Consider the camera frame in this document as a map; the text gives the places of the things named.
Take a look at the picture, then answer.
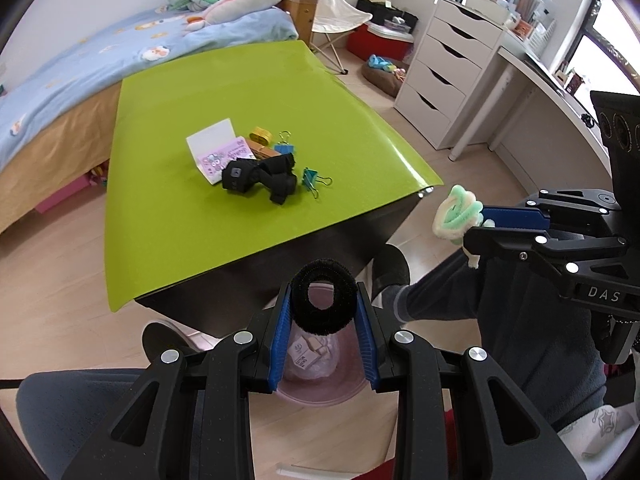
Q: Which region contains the red cooler box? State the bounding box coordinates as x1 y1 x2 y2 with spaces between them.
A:
346 22 416 63

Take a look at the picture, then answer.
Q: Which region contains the teal binder clip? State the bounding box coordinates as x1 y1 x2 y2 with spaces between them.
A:
301 167 333 200

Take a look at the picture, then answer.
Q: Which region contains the white drawer unit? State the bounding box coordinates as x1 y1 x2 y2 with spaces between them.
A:
394 0 508 151

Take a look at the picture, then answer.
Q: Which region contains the person's left leg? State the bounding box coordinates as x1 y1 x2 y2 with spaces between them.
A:
15 367 156 480

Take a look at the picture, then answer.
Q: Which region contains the white desk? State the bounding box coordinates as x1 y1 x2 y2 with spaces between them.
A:
450 30 616 196

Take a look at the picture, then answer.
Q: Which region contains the black slipper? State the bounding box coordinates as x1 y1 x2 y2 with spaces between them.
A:
141 321 201 361
372 246 412 308

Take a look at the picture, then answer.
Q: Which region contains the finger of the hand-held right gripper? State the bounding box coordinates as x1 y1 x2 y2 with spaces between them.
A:
479 189 623 232
462 226 628 287

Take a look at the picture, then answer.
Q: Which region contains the black framed window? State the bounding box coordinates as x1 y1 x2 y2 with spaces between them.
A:
472 0 640 93

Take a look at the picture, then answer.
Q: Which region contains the pink white plush toy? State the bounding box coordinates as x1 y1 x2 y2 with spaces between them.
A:
182 0 293 36

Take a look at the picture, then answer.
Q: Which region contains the green top low table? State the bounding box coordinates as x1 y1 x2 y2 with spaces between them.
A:
103 40 443 346

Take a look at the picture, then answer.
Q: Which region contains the pink trash bin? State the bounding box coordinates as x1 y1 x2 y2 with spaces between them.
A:
274 280 373 406

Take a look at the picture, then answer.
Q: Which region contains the pink white sticker packet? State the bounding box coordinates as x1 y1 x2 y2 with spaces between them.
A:
185 119 251 186

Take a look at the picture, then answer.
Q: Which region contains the white wire basket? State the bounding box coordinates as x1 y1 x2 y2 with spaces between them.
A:
520 10 558 56

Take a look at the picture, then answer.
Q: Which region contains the black hair scrunchie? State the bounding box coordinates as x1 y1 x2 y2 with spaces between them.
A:
291 259 359 335

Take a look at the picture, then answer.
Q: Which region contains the pink storage box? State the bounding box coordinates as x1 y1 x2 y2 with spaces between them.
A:
35 162 108 213

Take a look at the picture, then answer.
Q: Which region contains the white folding chair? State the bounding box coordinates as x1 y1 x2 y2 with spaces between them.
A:
252 0 373 73

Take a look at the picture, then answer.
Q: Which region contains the brown pet bed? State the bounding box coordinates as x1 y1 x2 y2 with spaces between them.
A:
361 57 408 96

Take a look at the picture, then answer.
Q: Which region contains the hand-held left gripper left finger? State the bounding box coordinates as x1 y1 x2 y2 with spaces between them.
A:
70 282 293 480

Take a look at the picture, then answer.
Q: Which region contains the dark blue binder clip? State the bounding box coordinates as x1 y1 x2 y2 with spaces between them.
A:
272 131 297 157

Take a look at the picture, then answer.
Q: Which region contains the blue printed blanket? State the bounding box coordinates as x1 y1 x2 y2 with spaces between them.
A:
0 7 300 171

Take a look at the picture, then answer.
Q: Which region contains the black fabric strap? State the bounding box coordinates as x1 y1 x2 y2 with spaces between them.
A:
221 155 297 206

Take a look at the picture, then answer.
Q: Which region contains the white labelled packet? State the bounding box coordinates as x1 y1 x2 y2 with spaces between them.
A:
288 336 328 372

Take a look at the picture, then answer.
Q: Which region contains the orange small packet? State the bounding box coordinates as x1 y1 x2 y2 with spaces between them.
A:
246 137 281 161

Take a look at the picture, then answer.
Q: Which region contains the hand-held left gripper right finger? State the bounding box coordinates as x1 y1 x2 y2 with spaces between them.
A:
355 282 588 480

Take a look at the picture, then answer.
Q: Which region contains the black bag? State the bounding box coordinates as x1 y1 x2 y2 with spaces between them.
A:
356 0 420 36

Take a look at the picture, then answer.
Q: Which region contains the tan bed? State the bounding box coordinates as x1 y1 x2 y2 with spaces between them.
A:
0 7 301 233

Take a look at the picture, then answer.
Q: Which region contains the green white hair scrunchie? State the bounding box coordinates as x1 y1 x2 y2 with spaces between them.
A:
432 185 485 268

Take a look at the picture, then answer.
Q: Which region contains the wooden bed post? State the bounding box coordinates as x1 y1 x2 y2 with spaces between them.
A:
280 0 321 53

